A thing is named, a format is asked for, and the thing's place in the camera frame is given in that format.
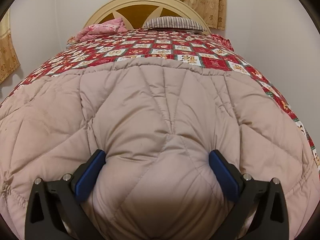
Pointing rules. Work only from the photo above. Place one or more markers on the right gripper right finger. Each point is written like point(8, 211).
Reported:
point(271, 217)

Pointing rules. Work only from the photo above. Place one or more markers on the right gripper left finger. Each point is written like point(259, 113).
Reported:
point(43, 220)

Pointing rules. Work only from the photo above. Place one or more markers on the beige quilted puffer jacket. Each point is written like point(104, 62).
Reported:
point(157, 120)

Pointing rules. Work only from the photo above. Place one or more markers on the floral folded cloth pile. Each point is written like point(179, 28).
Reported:
point(71, 41)

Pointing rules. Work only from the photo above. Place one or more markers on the red teddy bear bedspread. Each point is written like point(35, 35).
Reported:
point(185, 46)

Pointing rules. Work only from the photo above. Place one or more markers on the red cloth at bedside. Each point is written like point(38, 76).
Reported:
point(222, 41)

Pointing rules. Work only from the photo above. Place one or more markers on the pink folded blanket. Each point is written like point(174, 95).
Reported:
point(95, 31)

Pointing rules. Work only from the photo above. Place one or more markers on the striped pillow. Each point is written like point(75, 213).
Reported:
point(171, 22)

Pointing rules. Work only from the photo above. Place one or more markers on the cream arched wooden headboard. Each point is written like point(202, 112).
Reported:
point(136, 12)

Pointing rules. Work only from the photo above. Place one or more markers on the left wall gold curtain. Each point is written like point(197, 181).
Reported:
point(8, 58)

